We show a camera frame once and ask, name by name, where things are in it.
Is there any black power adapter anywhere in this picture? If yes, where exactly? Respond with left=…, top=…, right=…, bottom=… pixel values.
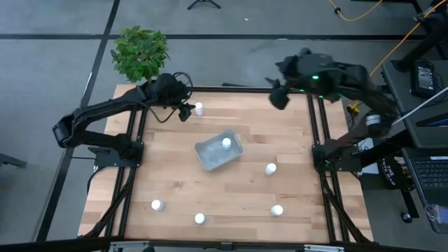
left=410, top=59, right=439, bottom=99

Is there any short yellow cable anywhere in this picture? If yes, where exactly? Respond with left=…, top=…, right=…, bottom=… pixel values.
left=327, top=0, right=384, bottom=22

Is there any black side desk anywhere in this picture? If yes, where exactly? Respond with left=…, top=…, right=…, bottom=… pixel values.
left=380, top=59, right=448, bottom=150

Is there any long yellow cable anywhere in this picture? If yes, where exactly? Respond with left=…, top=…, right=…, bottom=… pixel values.
left=349, top=0, right=448, bottom=115

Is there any dark grey furniture foot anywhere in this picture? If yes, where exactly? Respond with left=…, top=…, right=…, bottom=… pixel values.
left=0, top=153, right=27, bottom=169

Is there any white cable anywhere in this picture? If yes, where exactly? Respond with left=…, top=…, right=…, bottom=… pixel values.
left=391, top=85, right=448, bottom=126

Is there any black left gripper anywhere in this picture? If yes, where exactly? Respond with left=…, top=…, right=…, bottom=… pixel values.
left=153, top=72, right=196, bottom=122

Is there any black printed bag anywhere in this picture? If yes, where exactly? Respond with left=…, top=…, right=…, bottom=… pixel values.
left=377, top=155, right=411, bottom=192

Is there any person's shoe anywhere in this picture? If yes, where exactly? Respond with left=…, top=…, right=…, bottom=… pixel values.
left=414, top=6, right=438, bottom=24

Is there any black aluminium table frame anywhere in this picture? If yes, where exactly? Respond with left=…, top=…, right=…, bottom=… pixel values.
left=83, top=83, right=372, bottom=244

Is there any black rig crossbar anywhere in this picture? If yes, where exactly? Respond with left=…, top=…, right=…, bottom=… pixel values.
left=0, top=237, right=448, bottom=252

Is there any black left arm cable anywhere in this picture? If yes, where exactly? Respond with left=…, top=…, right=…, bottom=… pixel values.
left=148, top=71, right=195, bottom=124

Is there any black laptop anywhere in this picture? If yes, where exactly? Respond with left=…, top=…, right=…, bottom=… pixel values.
left=401, top=146, right=448, bottom=235

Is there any silver bracket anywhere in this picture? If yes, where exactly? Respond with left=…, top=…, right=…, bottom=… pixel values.
left=109, top=240, right=151, bottom=252
left=302, top=244, right=346, bottom=252

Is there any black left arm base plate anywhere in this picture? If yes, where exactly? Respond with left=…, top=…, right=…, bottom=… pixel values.
left=87, top=141, right=145, bottom=168

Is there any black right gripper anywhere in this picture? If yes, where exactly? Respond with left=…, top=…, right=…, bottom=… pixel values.
left=265, top=48, right=318, bottom=111

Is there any black tripod base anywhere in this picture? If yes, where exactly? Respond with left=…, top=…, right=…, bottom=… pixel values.
left=187, top=0, right=222, bottom=11

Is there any grey plastic basket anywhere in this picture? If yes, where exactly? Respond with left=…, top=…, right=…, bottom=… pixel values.
left=194, top=128, right=244, bottom=172

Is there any green leafy plant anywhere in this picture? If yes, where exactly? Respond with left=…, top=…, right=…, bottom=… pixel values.
left=110, top=25, right=172, bottom=84

